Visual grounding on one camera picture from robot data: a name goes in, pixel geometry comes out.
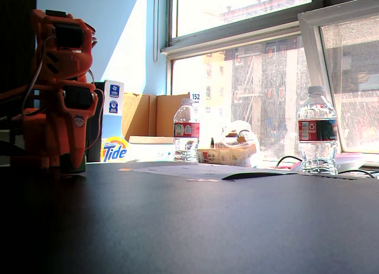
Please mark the orange gripper black motor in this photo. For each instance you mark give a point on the orange gripper black motor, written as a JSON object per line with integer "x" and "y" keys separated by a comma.
{"x": 66, "y": 124}

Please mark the green cube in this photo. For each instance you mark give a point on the green cube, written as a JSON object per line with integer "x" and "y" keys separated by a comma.
{"x": 82, "y": 167}

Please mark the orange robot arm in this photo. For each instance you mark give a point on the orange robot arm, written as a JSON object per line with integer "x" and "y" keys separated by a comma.
{"x": 68, "y": 61}

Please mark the white numbered grid paper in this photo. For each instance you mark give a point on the white numbered grid paper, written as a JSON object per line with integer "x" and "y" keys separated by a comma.
{"x": 192, "y": 170}

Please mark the Tide detergent cardboard box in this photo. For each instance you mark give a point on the Tide detergent cardboard box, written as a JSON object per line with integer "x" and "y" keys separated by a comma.
{"x": 114, "y": 149}

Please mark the pink tape strip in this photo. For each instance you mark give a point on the pink tape strip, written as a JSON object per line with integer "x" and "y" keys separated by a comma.
{"x": 124, "y": 169}

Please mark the clear water bottle red label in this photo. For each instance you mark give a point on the clear water bottle red label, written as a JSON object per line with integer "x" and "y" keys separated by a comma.
{"x": 186, "y": 130}
{"x": 317, "y": 129}

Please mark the clear plastic bag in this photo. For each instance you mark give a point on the clear plastic bag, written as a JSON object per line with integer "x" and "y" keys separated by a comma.
{"x": 237, "y": 143}

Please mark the white framed window screen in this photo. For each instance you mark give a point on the white framed window screen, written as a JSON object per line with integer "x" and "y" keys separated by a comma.
{"x": 311, "y": 49}

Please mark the pink pencil case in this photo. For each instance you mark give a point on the pink pencil case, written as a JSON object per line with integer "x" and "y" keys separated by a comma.
{"x": 349, "y": 161}

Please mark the orange camera mount block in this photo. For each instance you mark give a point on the orange camera mount block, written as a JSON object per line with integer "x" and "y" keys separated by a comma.
{"x": 32, "y": 120}

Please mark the window frame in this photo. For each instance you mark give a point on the window frame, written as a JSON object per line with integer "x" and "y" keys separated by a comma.
{"x": 237, "y": 37}

